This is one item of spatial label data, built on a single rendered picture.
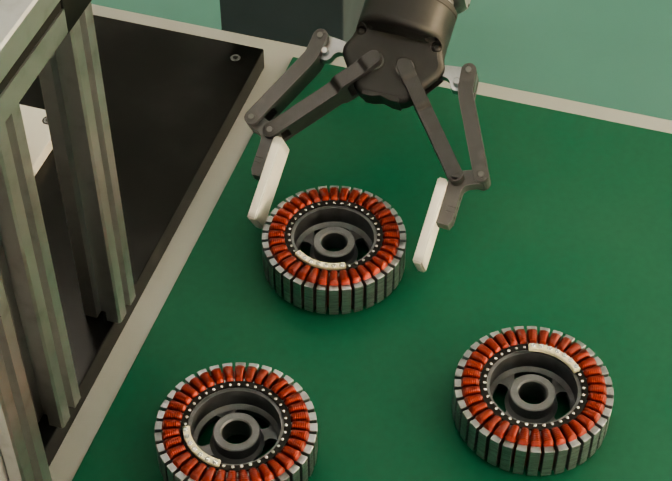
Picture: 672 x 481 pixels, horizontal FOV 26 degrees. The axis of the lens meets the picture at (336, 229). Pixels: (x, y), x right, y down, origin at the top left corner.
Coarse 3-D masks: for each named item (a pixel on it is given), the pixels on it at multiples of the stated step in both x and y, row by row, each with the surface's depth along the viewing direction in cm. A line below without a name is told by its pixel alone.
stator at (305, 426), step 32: (192, 384) 102; (224, 384) 103; (256, 384) 103; (288, 384) 103; (160, 416) 101; (192, 416) 101; (224, 416) 102; (256, 416) 104; (288, 416) 101; (160, 448) 99; (192, 448) 98; (224, 448) 100; (256, 448) 101; (288, 448) 98; (192, 480) 97; (224, 480) 97; (256, 480) 97; (288, 480) 98
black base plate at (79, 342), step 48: (144, 48) 130; (192, 48) 130; (240, 48) 130; (144, 96) 126; (192, 96) 126; (240, 96) 127; (144, 144) 122; (192, 144) 122; (48, 192) 118; (144, 192) 118; (192, 192) 120; (48, 240) 114; (144, 240) 114; (144, 288) 113; (96, 336) 107; (48, 432) 101
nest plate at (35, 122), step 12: (24, 108) 123; (36, 108) 123; (24, 120) 122; (36, 120) 122; (36, 132) 121; (48, 132) 121; (36, 144) 120; (48, 144) 120; (36, 156) 119; (36, 168) 119
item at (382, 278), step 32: (320, 192) 116; (352, 192) 115; (288, 224) 113; (320, 224) 116; (352, 224) 116; (384, 224) 113; (288, 256) 111; (320, 256) 112; (352, 256) 113; (384, 256) 111; (288, 288) 110; (320, 288) 109; (352, 288) 110; (384, 288) 111
